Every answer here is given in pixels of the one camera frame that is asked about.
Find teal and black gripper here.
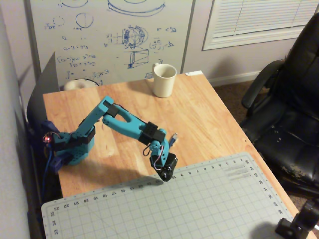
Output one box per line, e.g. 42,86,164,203
149,139,179,183

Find grey gridded cutting mat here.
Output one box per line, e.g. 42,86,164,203
41,151,295,239

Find cream ceramic mug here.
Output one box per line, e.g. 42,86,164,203
152,62,178,99

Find blue table clamp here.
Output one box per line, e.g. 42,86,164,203
48,153,73,174
40,119,61,140

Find white tape roll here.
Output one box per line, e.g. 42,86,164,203
63,78,100,91

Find black leather office chair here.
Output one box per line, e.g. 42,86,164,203
240,11,319,200

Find whiteboard with blue drawings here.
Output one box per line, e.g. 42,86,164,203
24,0,197,87

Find white window blinds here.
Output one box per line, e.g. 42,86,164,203
202,0,319,51

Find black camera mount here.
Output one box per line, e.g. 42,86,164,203
275,199,319,239

